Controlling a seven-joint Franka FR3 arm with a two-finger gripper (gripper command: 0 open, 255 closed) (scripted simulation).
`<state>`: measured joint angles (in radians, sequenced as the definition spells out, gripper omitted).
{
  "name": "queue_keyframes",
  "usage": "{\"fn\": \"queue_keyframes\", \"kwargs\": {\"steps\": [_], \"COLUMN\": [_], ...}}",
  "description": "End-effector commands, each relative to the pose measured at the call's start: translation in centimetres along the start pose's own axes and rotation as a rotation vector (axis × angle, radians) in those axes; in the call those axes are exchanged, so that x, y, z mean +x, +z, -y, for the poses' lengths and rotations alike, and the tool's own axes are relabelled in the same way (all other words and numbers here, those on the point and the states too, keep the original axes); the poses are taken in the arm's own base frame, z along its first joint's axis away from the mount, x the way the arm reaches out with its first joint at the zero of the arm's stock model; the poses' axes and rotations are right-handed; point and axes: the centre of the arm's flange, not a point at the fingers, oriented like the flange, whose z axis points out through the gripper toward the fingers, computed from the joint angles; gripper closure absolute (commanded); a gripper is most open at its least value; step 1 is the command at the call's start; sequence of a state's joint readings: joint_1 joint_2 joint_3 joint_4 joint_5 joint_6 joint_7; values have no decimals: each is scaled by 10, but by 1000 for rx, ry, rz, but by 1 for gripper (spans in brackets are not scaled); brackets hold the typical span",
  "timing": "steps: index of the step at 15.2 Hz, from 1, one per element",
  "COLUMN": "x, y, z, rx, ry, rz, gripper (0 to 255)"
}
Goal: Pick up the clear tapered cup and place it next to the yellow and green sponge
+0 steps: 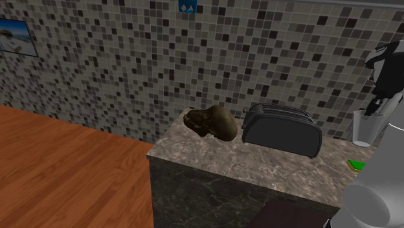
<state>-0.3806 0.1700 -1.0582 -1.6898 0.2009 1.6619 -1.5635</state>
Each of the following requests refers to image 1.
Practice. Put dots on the white cup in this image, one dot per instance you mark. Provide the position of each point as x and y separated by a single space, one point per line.
364 129

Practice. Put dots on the black toaster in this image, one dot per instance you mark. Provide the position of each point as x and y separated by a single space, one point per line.
281 134

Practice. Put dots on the green flat sponge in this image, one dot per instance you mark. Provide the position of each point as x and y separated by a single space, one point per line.
356 164

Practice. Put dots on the brown skull figure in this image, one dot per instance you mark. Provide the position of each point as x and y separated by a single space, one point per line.
217 124

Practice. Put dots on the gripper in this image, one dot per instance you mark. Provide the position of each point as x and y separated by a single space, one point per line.
389 77

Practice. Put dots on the blue wall sign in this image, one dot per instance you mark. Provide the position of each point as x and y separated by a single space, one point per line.
187 5

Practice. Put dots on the beach wall picture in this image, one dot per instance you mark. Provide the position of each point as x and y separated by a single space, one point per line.
15 38

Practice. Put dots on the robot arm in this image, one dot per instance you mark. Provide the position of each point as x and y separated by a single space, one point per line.
378 195

